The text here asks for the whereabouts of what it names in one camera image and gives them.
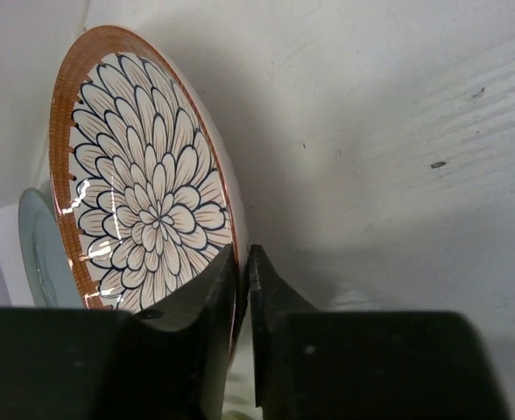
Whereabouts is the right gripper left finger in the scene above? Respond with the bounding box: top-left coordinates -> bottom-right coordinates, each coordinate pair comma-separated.
0,247 -> 236,419

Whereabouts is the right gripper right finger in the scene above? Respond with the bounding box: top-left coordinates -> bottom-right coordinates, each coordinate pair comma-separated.
247,245 -> 511,419

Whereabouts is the blue-grey round plate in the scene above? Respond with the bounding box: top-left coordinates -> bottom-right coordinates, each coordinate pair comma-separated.
18,188 -> 83,309

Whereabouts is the floral brown-rimmed plate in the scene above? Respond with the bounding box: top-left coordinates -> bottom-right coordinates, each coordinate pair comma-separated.
47,24 -> 250,347

